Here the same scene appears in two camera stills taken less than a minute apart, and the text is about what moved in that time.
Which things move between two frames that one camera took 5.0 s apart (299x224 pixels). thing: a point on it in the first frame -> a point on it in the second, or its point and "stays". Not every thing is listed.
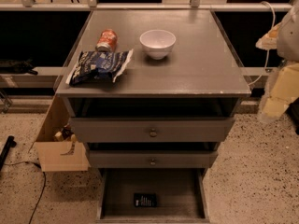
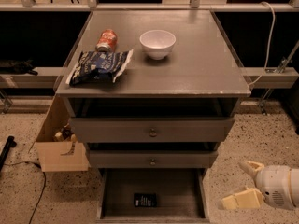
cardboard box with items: x=56 y=144 stays
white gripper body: x=290 y=37 -> x=273 y=184
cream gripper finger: x=268 y=41 -> x=252 y=168
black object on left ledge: x=17 y=66 stays
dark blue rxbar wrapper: x=146 y=200 stays
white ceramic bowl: x=158 y=43 stays
